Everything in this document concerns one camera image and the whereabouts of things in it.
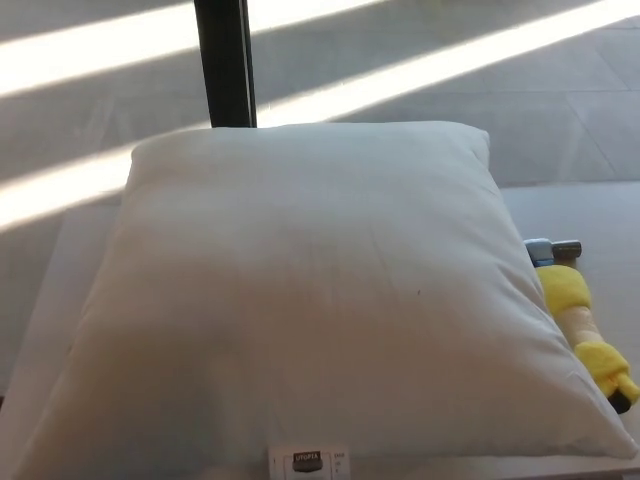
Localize claw hammer with yellow cloth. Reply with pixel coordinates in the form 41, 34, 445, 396
523, 238, 640, 415

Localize white square pillow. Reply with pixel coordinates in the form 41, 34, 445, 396
0, 122, 637, 480

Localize black vertical post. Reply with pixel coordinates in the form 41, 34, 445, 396
193, 0, 258, 129

